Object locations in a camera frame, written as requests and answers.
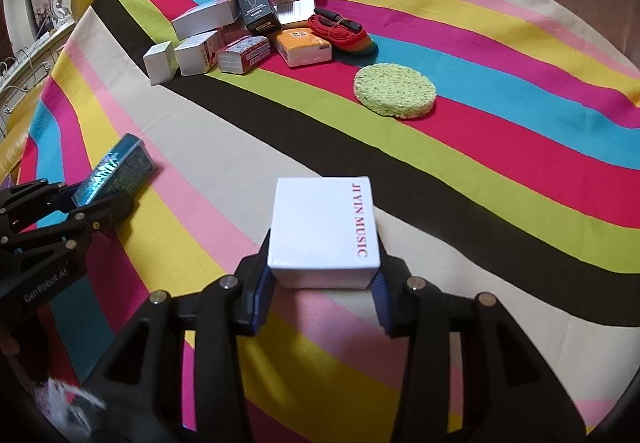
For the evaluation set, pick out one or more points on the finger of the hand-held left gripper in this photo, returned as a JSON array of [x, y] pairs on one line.
[[40, 198], [102, 215]]

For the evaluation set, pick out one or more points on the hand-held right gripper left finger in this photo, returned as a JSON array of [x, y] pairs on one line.
[[262, 297]]

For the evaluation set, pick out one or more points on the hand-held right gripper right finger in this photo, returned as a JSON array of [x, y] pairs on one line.
[[382, 304]]

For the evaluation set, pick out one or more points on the shiny blue box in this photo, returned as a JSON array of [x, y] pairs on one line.
[[122, 163]]

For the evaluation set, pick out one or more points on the white box with red lettering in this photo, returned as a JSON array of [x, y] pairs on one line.
[[315, 223]]

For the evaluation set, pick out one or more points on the orange tissue packet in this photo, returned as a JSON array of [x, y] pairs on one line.
[[300, 44]]

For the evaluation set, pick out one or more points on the white dresser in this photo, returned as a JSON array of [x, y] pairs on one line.
[[25, 68]]

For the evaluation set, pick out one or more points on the small white cube box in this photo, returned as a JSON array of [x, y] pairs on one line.
[[160, 60]]

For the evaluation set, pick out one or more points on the white box with orange print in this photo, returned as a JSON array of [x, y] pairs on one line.
[[192, 53]]

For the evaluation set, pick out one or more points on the round green sponge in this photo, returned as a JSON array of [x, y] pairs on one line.
[[395, 90]]

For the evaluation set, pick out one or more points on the red and white packet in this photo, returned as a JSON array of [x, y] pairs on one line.
[[242, 53]]

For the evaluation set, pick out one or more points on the long white box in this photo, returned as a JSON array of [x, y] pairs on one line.
[[205, 15]]

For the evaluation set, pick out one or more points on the rainbow striped sponge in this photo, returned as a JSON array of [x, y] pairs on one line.
[[362, 47]]

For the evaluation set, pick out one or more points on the black box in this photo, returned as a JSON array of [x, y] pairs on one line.
[[255, 5]]

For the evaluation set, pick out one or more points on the white box with dark print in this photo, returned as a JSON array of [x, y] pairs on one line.
[[295, 13]]

